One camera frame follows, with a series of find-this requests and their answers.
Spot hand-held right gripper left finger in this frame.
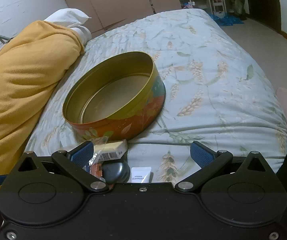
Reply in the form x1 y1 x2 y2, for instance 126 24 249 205
14 141 109 194

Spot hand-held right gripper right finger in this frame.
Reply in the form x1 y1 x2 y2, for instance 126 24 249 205
175 141 275 193

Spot orange packet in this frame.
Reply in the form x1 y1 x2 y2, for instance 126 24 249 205
90 164 104 181

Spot dark grey round case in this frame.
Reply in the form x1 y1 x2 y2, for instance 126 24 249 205
102 162 131 184

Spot white tube purple cap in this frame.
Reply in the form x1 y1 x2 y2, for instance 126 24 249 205
131 167 152 183

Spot floral round tin container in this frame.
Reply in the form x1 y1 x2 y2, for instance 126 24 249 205
62 51 166 140

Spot floral bedspread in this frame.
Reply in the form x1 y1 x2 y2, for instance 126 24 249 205
24 7 287 183

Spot yellow blanket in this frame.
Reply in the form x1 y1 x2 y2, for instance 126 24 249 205
0 20 85 178

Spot white pillow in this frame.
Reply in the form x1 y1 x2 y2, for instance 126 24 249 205
44 8 93 47

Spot blue cloth on floor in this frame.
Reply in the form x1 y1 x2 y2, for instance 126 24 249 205
212 14 244 27

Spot white chair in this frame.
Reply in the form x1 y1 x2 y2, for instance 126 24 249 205
212 0 226 16

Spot brown wardrobe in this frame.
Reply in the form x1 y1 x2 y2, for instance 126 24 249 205
56 0 181 33

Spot dark door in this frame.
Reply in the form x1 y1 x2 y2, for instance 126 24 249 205
246 0 282 33

